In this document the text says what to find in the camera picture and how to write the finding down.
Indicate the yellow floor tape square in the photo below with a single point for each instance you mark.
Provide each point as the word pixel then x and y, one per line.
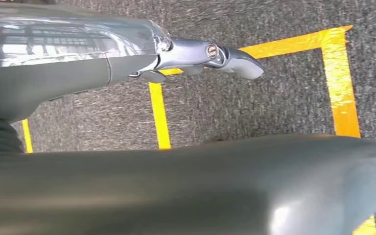
pixel 340 81
pixel 27 136

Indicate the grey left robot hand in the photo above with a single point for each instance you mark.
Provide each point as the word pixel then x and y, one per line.
pixel 61 74

